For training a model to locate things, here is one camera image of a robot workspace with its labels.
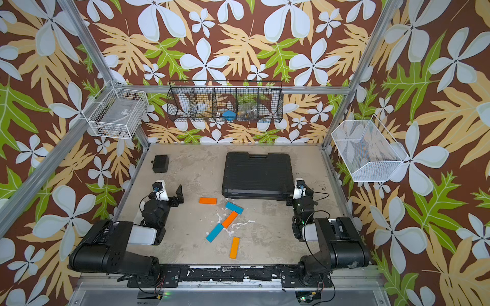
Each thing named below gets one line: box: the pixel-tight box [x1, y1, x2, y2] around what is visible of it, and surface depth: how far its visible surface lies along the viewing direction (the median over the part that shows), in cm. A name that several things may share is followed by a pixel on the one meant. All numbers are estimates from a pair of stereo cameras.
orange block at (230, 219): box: [222, 211, 239, 229], surface depth 91 cm
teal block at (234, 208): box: [225, 201, 245, 215], surface depth 96 cm
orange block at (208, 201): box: [198, 196, 218, 205], surface depth 98 cm
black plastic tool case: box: [221, 151, 295, 201], surface depth 100 cm
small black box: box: [150, 154, 170, 174], surface depth 110 cm
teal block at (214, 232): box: [206, 223, 224, 243], surface depth 89 cm
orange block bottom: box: [229, 236, 241, 260], surface depth 84 cm
